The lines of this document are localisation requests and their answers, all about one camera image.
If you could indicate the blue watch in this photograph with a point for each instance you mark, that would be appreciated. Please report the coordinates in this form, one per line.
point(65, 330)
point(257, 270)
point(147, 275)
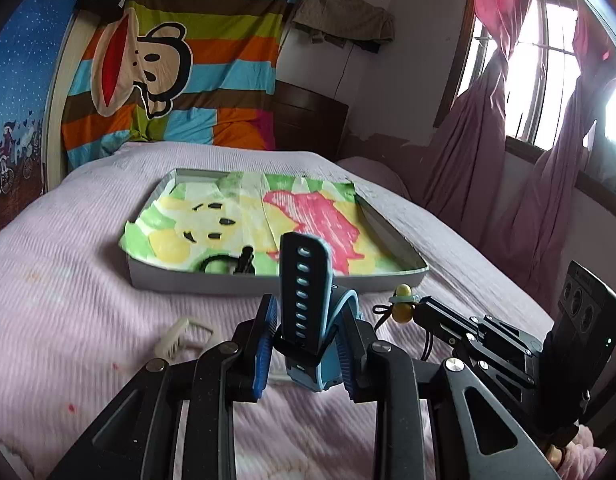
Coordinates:
point(312, 333)

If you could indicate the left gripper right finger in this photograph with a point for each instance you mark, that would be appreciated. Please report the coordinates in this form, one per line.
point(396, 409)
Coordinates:
point(474, 437)

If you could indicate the colourful painted paper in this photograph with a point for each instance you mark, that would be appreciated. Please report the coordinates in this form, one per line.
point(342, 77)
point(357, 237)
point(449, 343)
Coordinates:
point(197, 225)

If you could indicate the window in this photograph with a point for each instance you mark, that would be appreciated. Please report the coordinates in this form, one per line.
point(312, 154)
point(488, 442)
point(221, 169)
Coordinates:
point(542, 73)

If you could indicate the pink bed cover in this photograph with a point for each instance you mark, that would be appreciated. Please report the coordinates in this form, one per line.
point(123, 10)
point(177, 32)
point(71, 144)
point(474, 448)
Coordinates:
point(73, 330)

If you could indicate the blue fabric wardrobe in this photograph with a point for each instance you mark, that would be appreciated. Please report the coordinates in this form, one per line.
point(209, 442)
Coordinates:
point(30, 41)

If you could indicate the pink curtain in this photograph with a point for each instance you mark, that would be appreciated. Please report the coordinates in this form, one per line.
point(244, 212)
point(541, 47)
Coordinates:
point(461, 170)

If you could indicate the brown hanging cloth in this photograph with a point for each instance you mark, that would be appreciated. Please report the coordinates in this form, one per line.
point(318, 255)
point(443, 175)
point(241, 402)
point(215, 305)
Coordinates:
point(340, 21)

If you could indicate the grey cardboard tray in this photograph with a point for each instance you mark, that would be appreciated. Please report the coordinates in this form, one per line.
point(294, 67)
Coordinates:
point(244, 280)

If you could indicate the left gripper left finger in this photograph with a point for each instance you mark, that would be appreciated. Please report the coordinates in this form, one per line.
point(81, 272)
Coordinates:
point(178, 417)

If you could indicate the dark wooden headboard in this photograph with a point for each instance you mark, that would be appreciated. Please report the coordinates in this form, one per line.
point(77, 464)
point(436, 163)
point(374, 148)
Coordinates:
point(306, 121)

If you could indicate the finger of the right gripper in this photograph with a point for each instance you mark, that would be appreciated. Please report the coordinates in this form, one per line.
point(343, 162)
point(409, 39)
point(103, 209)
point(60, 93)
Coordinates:
point(443, 322)

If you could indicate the striped monkey blanket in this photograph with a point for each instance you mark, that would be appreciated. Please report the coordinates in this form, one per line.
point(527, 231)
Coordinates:
point(191, 71)

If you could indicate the beige hair claw clip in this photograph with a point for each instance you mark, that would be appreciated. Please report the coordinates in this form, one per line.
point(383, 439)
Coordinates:
point(187, 334)

